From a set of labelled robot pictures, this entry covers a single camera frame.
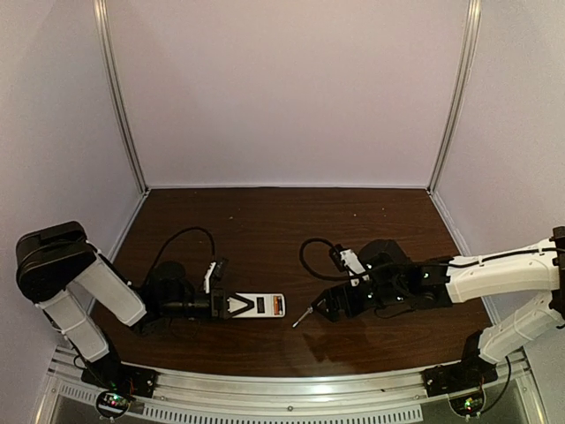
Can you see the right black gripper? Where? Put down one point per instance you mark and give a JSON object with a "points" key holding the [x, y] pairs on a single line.
{"points": [[342, 302]]}

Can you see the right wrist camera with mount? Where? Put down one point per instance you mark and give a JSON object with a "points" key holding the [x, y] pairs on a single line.
{"points": [[347, 261]]}

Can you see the right aluminium corner post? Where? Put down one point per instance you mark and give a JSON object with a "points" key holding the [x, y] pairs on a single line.
{"points": [[463, 73]]}

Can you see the clear handle screwdriver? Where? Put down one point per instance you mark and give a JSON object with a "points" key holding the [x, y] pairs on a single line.
{"points": [[302, 317]]}

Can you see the left aluminium corner post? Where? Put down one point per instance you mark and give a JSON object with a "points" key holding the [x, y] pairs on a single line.
{"points": [[101, 17]]}

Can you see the orange black battery upper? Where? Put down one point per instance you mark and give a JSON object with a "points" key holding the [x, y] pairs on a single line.
{"points": [[277, 302]]}

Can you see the white remote control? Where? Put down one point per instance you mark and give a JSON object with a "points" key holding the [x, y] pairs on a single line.
{"points": [[265, 305]]}

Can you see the aluminium corner post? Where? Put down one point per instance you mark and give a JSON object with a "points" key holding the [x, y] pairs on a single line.
{"points": [[463, 73], [101, 17]]}

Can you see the front aluminium rail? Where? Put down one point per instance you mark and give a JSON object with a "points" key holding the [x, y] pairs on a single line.
{"points": [[390, 397]]}

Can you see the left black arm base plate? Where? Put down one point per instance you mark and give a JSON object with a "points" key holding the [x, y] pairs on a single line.
{"points": [[121, 378]]}

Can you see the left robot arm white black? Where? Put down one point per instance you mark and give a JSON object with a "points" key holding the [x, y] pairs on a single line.
{"points": [[54, 262]]}

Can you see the round circuit board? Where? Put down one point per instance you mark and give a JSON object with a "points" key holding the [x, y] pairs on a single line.
{"points": [[112, 405], [468, 404]]}

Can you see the left round circuit board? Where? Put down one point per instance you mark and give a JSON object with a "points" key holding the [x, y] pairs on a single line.
{"points": [[112, 405]]}

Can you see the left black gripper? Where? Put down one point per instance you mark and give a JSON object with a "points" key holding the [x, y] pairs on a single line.
{"points": [[219, 304]]}

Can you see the right round circuit board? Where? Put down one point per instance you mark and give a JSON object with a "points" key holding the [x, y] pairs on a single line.
{"points": [[468, 404]]}

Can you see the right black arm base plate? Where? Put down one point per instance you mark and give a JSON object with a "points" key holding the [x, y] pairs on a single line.
{"points": [[463, 375]]}

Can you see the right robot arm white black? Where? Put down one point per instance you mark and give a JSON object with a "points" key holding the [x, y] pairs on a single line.
{"points": [[381, 275]]}

